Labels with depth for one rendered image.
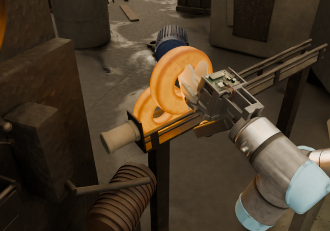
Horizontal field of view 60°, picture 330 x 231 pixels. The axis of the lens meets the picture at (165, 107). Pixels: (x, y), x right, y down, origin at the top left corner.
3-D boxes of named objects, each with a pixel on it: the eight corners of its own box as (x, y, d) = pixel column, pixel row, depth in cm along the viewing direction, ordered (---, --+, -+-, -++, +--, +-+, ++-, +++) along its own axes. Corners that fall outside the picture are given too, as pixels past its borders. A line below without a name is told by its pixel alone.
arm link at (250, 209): (285, 211, 59) (315, 183, 52) (255, 244, 53) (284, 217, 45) (255, 183, 63) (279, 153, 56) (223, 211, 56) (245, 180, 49)
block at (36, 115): (25, 193, 73) (-6, 116, 60) (46, 172, 79) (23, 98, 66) (59, 206, 69) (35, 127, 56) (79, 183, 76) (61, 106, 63)
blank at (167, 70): (144, 59, 59) (152, 64, 56) (203, 36, 65) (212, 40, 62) (154, 119, 67) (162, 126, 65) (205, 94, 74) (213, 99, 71)
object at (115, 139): (102, 146, 77) (97, 129, 73) (131, 132, 80) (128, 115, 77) (111, 159, 72) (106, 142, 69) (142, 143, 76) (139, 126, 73)
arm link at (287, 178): (288, 226, 44) (318, 198, 39) (239, 171, 50) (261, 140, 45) (315, 204, 49) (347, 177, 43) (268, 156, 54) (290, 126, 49)
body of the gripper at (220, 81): (228, 64, 56) (273, 104, 50) (216, 96, 62) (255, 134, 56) (197, 74, 53) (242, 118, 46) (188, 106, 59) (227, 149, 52)
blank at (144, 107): (153, 139, 85) (159, 145, 83) (121, 115, 74) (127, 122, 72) (187, 100, 86) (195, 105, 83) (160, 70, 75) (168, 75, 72)
